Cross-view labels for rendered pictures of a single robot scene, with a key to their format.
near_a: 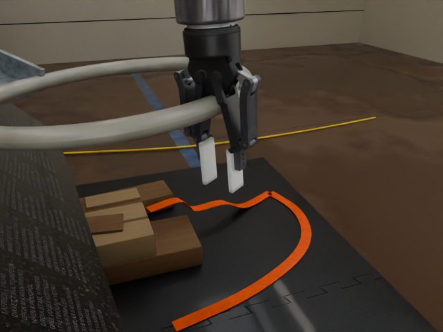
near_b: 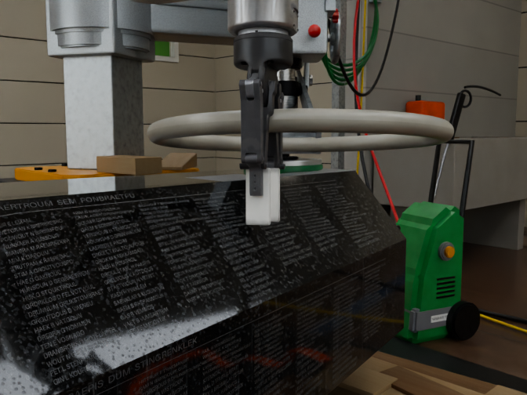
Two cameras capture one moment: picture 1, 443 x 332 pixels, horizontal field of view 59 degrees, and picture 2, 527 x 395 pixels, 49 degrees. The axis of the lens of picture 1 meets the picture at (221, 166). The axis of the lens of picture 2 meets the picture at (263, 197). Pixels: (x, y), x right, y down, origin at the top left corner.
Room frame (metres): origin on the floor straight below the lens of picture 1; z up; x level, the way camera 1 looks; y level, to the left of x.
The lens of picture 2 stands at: (0.25, -0.68, 0.91)
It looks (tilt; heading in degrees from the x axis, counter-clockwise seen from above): 7 degrees down; 68
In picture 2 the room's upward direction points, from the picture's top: straight up
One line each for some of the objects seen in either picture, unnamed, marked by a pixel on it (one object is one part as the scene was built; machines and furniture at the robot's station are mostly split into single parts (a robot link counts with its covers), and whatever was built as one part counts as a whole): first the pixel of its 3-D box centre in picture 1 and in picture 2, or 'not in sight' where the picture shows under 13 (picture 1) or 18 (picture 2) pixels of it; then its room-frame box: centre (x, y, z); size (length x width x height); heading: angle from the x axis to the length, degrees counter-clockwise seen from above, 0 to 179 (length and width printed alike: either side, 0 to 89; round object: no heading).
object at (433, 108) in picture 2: not in sight; (428, 118); (3.02, 2.83, 1.00); 0.50 x 0.22 x 0.33; 20
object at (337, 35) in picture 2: not in sight; (323, 38); (1.07, 0.85, 1.18); 0.15 x 0.10 x 0.15; 68
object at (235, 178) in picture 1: (235, 168); (258, 196); (0.51, -0.02, 0.83); 0.03 x 0.01 x 0.07; 143
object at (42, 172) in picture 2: not in sight; (107, 172); (0.51, 1.39, 0.76); 0.49 x 0.49 x 0.05; 19
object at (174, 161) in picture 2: not in sight; (175, 161); (0.73, 1.29, 0.80); 0.20 x 0.10 x 0.05; 59
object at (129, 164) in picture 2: not in sight; (129, 164); (0.55, 1.14, 0.81); 0.20 x 0.10 x 0.05; 117
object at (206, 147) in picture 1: (207, 161); (268, 194); (0.54, 0.02, 0.83); 0.03 x 0.01 x 0.07; 143
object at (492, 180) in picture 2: not in sight; (460, 196); (3.21, 2.67, 0.43); 1.30 x 0.62 x 0.86; 20
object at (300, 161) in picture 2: not in sight; (283, 161); (0.91, 0.79, 0.82); 0.21 x 0.21 x 0.01
